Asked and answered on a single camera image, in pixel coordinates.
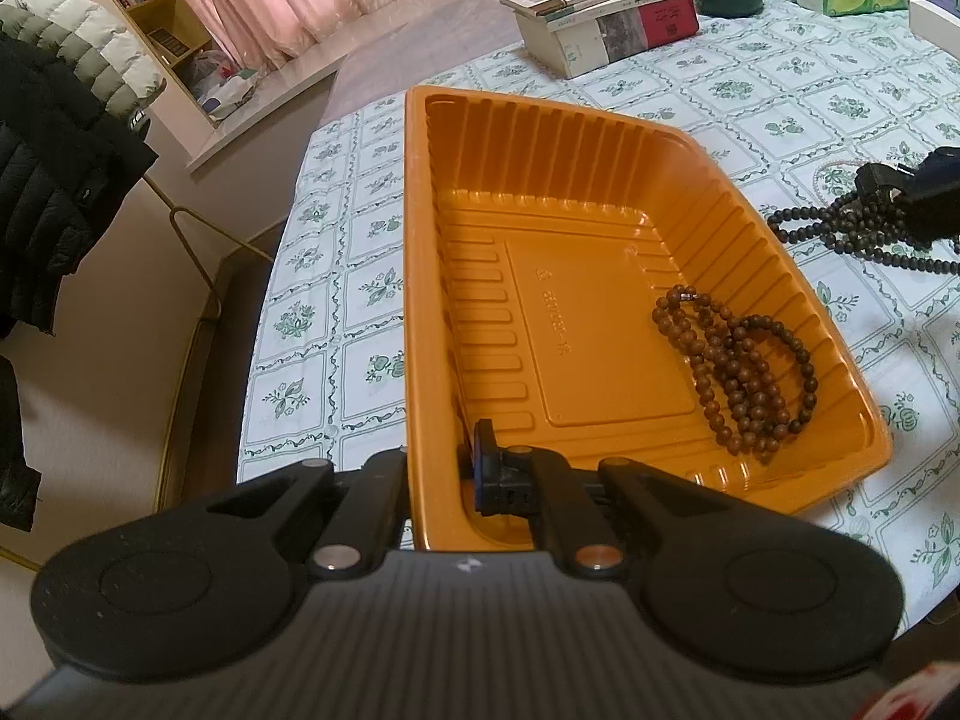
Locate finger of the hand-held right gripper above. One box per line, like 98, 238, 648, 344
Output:
856, 162, 925, 202
904, 146, 960, 242

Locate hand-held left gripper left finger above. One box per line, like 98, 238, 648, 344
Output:
206, 448, 412, 580

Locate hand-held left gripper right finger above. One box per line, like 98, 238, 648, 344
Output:
459, 418, 725, 580

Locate dark bead necklace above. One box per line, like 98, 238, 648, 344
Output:
766, 187, 960, 276

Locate orange plastic tray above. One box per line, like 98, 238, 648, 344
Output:
403, 86, 895, 552

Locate brown wooden bead bracelet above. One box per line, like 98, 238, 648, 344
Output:
651, 283, 818, 464

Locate white box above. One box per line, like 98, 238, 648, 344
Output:
910, 0, 960, 55

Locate black puffer jackets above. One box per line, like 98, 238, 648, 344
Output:
0, 172, 252, 572

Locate thick book with red spine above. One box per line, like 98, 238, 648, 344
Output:
516, 0, 703, 81

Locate black printed jacket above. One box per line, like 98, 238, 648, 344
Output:
0, 352, 43, 533

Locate white window ledge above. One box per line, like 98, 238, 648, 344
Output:
184, 0, 530, 172

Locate white plastic bag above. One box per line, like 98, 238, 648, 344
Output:
180, 49, 265, 122

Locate black puffer jacket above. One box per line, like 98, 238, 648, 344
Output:
0, 34, 160, 342

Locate person's red patterned clothing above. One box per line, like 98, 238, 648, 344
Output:
885, 658, 960, 720

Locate yellow wooden bookshelf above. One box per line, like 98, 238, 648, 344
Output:
71, 0, 220, 110

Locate white grey puffer jacket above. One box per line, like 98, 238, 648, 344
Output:
0, 0, 167, 122

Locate white pearl necklace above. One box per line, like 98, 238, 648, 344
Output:
812, 156, 863, 205

